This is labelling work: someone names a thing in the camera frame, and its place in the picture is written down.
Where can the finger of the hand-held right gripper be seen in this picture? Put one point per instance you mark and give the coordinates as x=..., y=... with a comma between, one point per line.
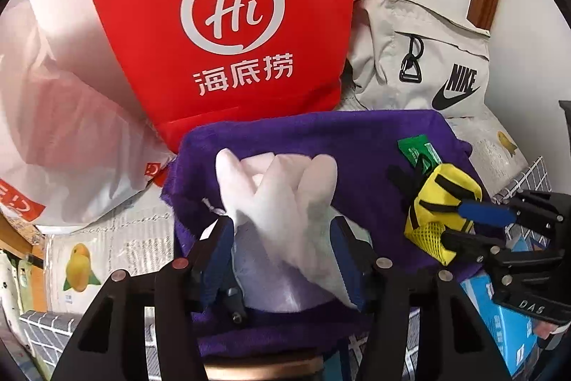
x=486, y=213
x=464, y=240

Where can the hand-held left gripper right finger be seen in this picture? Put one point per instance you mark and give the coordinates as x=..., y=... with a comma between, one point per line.
x=352, y=269

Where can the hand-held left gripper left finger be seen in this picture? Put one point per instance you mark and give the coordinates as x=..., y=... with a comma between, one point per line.
x=218, y=265

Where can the yellow mesh pouch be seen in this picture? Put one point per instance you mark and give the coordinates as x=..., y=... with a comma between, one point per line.
x=441, y=189

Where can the person's right hand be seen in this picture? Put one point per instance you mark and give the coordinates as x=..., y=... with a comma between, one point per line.
x=551, y=332

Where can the blue cardboard box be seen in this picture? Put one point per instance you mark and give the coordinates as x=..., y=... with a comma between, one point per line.
x=499, y=332

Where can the green packet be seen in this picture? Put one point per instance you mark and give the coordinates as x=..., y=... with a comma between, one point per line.
x=412, y=149

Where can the dark gold box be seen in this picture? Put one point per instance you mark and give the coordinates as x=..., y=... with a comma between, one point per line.
x=267, y=367

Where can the purple towel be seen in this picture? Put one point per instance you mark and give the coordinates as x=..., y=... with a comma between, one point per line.
x=357, y=149

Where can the grey checked blanket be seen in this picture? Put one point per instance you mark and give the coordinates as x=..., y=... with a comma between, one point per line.
x=44, y=327

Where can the grey fabric bag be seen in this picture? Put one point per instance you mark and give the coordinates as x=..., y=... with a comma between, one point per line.
x=383, y=50

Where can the textured cardboard box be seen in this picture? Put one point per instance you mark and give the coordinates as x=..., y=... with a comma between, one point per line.
x=22, y=234

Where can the white plastic shopping bag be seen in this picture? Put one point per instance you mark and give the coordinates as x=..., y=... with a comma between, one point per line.
x=67, y=117

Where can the red paper bag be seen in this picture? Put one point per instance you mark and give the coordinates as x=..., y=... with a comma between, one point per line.
x=147, y=28

